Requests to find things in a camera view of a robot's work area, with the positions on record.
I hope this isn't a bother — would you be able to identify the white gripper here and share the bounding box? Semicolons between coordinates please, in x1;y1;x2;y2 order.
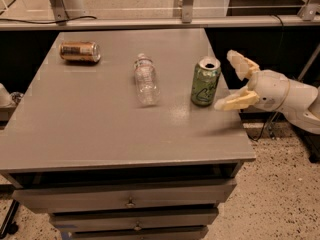
214;50;290;113

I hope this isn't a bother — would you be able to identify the green soda can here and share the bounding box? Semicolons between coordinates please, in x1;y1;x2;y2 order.
191;56;221;106

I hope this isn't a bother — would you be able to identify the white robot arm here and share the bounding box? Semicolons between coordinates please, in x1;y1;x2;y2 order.
214;50;320;135

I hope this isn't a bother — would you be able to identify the brown soda can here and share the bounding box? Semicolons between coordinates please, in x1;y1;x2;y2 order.
59;41;101;63

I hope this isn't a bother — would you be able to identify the clear plastic water bottle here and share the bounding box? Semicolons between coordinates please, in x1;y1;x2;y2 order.
134;53;160;106

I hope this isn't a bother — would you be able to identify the top grey drawer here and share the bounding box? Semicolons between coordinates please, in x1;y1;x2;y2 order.
13;179;236;213

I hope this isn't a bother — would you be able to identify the grey drawer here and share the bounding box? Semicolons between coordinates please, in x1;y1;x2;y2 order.
13;179;236;213
50;206;218;232
71;226;208;240

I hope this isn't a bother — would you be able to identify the grey drawer cabinet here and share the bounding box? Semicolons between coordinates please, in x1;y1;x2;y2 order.
0;28;257;240

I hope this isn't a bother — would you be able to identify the bottom grey drawer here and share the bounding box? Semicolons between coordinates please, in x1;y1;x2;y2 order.
71;226;208;240

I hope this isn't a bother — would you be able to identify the middle grey drawer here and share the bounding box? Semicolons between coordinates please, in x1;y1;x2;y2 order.
50;206;218;232

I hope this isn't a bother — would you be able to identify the white object at left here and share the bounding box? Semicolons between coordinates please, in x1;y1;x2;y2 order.
0;83;13;107

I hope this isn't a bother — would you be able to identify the black stand leg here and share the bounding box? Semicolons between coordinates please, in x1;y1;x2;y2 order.
0;200;19;240

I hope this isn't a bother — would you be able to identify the black hanging cable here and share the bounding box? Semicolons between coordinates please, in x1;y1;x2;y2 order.
248;14;285;142

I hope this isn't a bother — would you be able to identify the metal frame rail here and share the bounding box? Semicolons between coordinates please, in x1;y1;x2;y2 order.
0;15;320;31

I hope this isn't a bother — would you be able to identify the black cable on rail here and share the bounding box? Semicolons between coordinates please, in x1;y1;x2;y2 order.
0;15;98;25

